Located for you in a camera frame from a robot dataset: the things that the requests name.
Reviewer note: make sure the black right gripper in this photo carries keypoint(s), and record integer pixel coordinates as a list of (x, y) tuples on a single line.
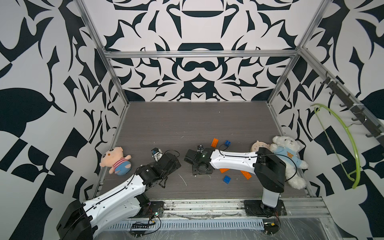
[(196, 173)]

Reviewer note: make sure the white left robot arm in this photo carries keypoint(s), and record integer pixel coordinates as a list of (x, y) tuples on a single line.
[(85, 221)]

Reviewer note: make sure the orange lego brick right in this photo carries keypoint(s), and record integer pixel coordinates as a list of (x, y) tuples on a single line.
[(247, 175)]

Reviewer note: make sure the black wall hook rack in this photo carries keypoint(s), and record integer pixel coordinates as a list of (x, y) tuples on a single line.
[(363, 116)]

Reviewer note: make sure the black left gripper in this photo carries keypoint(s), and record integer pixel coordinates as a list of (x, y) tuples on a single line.
[(177, 165)]

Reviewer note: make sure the white teddy bear plush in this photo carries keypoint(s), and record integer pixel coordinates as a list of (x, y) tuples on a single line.
[(286, 148)]

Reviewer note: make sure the blue lego brick near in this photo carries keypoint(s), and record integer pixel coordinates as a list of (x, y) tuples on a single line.
[(226, 179)]

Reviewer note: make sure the orange lego brick middle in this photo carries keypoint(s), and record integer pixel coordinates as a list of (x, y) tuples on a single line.
[(223, 170)]

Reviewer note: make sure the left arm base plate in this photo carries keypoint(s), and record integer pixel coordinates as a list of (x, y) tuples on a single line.
[(150, 209)]

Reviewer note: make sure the green plastic hoop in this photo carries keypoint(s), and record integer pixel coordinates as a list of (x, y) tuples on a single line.
[(338, 142)]

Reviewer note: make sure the white cable duct strip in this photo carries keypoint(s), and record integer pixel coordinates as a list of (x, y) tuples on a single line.
[(173, 225)]

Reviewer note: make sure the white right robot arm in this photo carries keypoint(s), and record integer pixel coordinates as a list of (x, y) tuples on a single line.
[(268, 167)]

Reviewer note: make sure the orange lego brick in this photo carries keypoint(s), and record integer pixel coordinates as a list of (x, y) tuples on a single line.
[(247, 175), (223, 170), (214, 143)]

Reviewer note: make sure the pink pig plush toy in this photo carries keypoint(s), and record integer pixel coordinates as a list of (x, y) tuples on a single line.
[(116, 161)]

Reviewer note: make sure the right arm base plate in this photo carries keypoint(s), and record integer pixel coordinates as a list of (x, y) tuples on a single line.
[(255, 208)]

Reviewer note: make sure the aluminium cage frame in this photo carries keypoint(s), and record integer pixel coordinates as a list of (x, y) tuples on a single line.
[(272, 51)]

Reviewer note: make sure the orange lego brick far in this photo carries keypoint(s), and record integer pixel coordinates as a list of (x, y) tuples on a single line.
[(214, 143)]

